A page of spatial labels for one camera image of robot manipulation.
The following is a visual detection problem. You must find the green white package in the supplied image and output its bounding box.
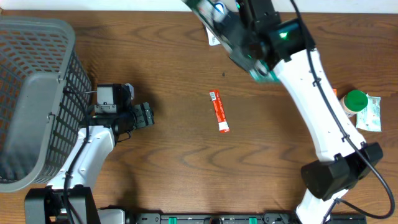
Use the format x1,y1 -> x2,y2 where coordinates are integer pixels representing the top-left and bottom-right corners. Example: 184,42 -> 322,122
183,0 -> 279,83

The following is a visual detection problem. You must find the red stick sachet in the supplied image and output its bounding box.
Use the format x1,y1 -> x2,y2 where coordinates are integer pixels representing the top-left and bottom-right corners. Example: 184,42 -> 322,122
209,90 -> 230,133

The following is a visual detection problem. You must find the green lid jar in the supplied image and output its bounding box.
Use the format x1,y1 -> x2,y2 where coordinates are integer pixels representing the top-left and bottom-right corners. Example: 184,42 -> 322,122
340,90 -> 368,118

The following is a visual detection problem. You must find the mint green snack packet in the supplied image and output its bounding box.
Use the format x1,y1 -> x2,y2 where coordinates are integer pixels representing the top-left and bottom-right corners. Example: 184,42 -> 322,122
356,94 -> 381,132

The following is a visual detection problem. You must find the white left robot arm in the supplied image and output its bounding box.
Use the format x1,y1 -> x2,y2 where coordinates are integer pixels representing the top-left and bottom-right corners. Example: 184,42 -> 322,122
24,83 -> 155,223

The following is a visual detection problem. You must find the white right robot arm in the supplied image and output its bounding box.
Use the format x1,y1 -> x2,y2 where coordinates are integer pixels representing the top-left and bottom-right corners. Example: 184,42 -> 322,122
210,1 -> 383,223

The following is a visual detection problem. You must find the white barcode scanner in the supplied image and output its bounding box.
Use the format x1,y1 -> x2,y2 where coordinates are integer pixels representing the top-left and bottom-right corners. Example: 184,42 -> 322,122
206,28 -> 221,46

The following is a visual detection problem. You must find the grey plastic basket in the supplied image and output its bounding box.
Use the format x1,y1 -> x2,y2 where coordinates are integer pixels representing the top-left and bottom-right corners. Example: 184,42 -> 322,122
1,16 -> 92,192

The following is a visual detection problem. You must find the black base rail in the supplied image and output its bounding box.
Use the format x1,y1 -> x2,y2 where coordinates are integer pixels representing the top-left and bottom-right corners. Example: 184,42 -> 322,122
134,212 -> 300,224

